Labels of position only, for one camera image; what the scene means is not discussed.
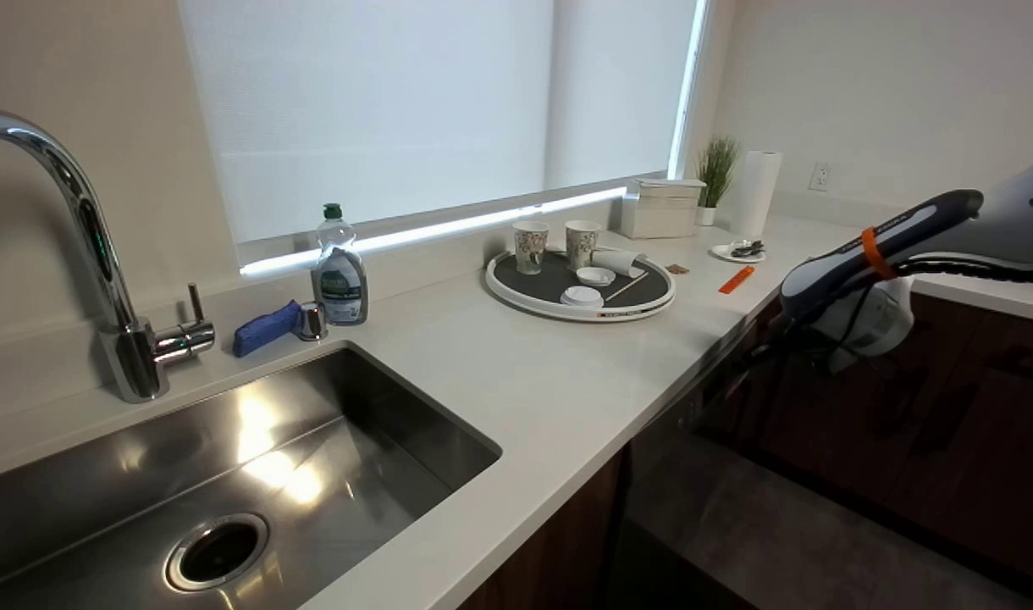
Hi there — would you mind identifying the round black white tray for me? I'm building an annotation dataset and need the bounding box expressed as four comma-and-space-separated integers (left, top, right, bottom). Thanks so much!
481, 245, 682, 324

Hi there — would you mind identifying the wooden chopstick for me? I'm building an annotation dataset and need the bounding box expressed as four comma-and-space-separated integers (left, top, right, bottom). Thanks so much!
599, 271, 658, 313

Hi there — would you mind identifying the white rectangular container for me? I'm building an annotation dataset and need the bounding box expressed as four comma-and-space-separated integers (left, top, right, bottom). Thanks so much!
616, 175, 710, 241

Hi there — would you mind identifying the clear dish soap bottle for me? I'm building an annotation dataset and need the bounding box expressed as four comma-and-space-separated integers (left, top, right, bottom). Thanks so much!
308, 199, 372, 329

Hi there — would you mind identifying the orange flat strip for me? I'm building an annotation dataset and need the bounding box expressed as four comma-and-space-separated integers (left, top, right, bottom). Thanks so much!
716, 265, 758, 298

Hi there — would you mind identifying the small plate with dark item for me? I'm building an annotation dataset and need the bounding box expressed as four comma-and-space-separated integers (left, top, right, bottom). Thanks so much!
710, 236, 769, 268

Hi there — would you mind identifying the small green potted plant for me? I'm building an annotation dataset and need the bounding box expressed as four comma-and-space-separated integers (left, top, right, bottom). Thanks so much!
695, 137, 742, 231

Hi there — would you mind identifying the white window roller blind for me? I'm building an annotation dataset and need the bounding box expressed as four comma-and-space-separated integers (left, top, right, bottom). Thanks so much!
172, 0, 559, 248
542, 0, 701, 190

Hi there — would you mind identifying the stainless steel sink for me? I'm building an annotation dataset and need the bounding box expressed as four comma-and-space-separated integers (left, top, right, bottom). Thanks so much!
0, 339, 505, 610

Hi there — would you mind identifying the blue scrub brush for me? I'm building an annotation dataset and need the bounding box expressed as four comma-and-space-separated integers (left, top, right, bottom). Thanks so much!
231, 298, 330, 362

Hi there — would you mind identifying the white paper towel roll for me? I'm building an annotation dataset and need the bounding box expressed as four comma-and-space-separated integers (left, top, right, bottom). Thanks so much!
746, 147, 787, 245

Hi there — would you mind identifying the chrome kitchen faucet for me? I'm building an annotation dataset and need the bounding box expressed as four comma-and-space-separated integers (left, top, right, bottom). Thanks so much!
0, 110, 220, 407

